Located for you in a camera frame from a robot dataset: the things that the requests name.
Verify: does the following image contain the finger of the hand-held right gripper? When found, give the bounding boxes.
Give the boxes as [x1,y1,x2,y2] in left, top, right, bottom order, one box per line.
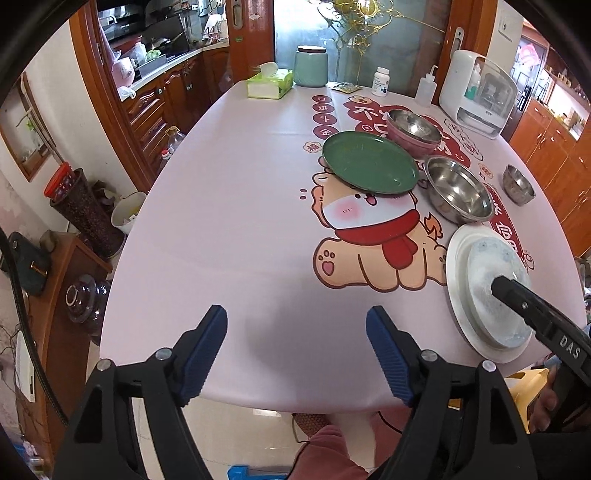
[491,275,557,336]

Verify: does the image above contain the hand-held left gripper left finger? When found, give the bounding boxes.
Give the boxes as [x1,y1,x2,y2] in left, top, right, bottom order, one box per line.
[54,304,228,480]

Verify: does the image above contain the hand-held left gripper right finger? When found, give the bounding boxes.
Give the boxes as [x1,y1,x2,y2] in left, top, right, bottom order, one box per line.
[366,305,532,480]

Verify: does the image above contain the white bowl with blue pattern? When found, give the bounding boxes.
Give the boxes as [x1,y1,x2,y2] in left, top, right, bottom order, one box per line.
[466,237,534,349]

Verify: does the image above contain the white plate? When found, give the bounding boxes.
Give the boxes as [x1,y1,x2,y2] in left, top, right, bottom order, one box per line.
[445,223,536,365]

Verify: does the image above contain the large steel bowl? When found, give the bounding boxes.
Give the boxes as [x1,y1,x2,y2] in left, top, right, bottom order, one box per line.
[423,156,495,224]

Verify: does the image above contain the pink bowl with steel lining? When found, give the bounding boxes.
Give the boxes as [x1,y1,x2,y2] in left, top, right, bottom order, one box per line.
[386,109,444,159]

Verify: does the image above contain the green plate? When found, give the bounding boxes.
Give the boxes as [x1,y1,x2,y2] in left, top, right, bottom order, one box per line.
[322,130,421,195]

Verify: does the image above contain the person's right hand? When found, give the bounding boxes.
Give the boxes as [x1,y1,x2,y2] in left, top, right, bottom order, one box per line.
[526,386,561,433]

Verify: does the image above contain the yellow plastic stool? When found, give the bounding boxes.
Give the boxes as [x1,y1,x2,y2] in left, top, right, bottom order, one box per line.
[505,367,557,411]

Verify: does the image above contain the small steel bowl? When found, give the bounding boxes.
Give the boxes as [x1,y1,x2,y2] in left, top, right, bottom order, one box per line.
[502,164,536,205]

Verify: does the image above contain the person's leg in pink pants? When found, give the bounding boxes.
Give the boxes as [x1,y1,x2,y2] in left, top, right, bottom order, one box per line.
[295,406,411,480]

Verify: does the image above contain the glass jar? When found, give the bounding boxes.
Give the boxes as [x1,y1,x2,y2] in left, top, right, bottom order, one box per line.
[65,274,109,333]

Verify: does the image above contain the blue plastic item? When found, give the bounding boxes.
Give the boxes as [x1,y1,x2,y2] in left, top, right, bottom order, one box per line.
[228,466,296,480]

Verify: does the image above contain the wooden side cabinet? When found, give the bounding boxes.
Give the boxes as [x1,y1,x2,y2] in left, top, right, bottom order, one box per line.
[18,233,114,457]

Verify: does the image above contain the wooden shelf cabinet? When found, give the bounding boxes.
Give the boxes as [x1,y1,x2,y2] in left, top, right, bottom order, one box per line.
[508,32,591,259]

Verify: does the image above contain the white plastic bucket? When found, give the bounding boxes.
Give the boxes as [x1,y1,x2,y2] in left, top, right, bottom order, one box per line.
[111,191,147,232]

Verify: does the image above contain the white flat device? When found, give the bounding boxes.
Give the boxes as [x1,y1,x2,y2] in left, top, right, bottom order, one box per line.
[14,330,38,402]

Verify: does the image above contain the dark jar with red lid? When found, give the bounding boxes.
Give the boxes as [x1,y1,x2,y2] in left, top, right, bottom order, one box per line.
[44,162,126,258]

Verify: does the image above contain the black handbag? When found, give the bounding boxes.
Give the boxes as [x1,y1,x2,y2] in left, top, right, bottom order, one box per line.
[7,232,51,296]

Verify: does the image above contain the dark wooden entry door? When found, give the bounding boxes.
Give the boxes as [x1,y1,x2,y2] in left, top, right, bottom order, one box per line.
[510,28,550,116]

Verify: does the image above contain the clear plastic oil bottle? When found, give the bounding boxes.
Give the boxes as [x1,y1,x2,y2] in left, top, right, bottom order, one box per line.
[159,126,188,167]

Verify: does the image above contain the white countertop sterilizer cabinet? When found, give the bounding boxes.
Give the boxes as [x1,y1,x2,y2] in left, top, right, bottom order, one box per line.
[438,49,519,140]

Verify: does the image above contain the clear squeeze bottle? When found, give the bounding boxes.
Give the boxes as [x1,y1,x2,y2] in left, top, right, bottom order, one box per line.
[414,65,439,108]

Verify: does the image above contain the white pill bottle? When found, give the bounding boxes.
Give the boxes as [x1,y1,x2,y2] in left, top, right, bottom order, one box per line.
[372,67,391,97]

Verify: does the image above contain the wooden lower kitchen cabinets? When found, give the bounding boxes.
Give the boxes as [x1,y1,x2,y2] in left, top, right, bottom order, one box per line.
[124,46,232,185]

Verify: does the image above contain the green tissue box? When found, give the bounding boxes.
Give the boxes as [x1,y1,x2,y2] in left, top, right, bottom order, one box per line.
[246,62,295,99]

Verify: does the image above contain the glass door with gold ornament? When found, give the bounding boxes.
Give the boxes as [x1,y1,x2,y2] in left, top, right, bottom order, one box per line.
[272,0,455,90]

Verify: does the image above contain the pink rice cooker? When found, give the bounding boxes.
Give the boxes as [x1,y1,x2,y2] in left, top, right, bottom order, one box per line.
[111,56,136,88]

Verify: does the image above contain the green canister with dark lid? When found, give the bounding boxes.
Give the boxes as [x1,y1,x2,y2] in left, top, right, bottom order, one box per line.
[294,45,329,88]

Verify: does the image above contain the black wok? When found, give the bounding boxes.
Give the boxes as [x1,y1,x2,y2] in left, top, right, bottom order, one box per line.
[150,32,185,49]

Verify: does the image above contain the black cable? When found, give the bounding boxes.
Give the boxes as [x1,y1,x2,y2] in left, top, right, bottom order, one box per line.
[0,231,70,425]

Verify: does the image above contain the wooden wall frame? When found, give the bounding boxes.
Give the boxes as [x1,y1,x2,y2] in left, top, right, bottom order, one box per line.
[0,71,63,183]

